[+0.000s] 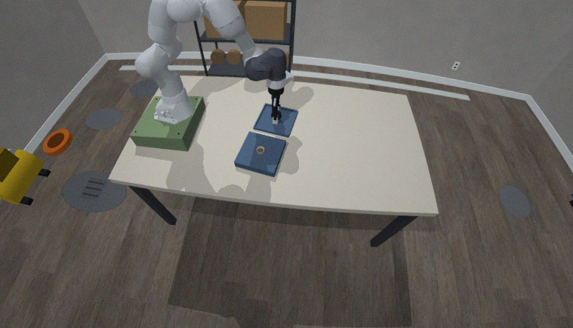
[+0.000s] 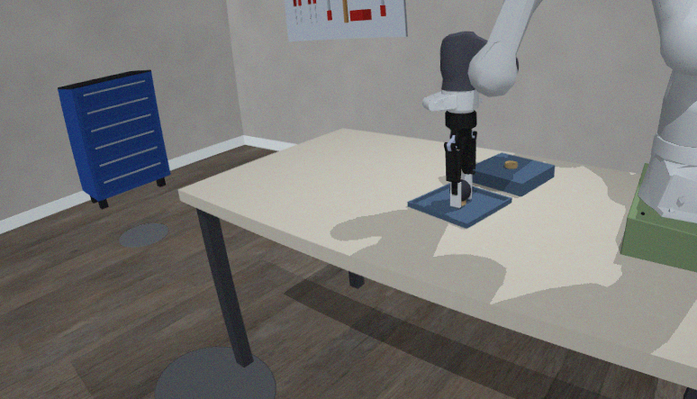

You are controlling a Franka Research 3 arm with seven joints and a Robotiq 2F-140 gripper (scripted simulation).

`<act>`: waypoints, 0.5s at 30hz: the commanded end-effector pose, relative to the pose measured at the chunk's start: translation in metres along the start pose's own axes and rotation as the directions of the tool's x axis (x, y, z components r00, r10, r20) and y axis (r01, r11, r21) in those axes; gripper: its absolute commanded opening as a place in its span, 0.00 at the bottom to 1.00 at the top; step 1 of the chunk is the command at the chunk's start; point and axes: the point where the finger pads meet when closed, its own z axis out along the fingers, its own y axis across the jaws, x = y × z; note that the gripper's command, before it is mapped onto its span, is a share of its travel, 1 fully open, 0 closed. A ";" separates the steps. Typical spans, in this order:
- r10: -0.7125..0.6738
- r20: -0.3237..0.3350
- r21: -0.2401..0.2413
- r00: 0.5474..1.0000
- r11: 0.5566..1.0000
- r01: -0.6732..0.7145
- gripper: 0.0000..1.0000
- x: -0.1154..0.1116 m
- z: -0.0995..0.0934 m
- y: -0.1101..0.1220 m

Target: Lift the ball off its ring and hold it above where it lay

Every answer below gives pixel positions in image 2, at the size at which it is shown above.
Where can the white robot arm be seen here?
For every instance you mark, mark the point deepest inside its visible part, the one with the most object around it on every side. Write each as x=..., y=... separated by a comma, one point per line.
x=670, y=183

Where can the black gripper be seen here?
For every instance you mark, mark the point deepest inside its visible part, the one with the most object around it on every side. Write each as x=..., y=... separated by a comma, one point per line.
x=462, y=140

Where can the dark grey ball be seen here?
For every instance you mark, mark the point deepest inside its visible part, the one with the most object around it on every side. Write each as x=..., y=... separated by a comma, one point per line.
x=465, y=190

